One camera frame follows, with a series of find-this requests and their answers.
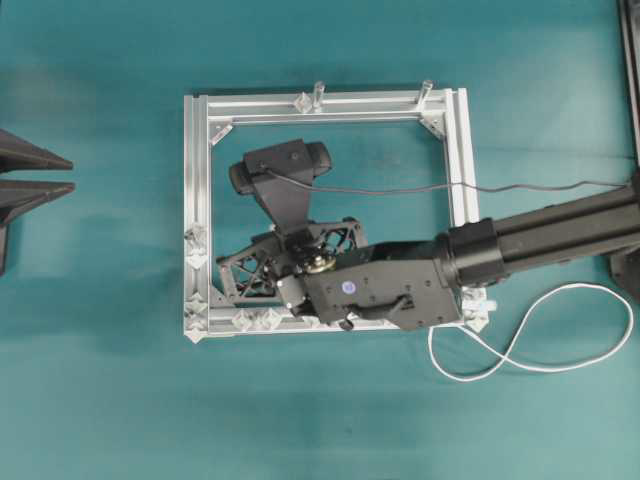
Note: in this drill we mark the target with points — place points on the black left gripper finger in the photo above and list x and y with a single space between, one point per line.
19 197
19 154

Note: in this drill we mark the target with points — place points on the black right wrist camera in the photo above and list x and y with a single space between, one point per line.
278 177

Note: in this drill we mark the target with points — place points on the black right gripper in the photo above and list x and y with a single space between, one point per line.
251 275

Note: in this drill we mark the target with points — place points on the clear pin near frame corner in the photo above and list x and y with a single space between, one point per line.
424 92

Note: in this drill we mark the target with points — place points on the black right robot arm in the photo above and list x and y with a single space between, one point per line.
450 270

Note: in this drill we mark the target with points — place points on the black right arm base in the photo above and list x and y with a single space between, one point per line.
624 271

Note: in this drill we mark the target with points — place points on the square aluminium extrusion frame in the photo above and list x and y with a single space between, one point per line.
209 119

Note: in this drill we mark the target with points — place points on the clear pin near frame middle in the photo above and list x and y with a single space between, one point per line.
318 95

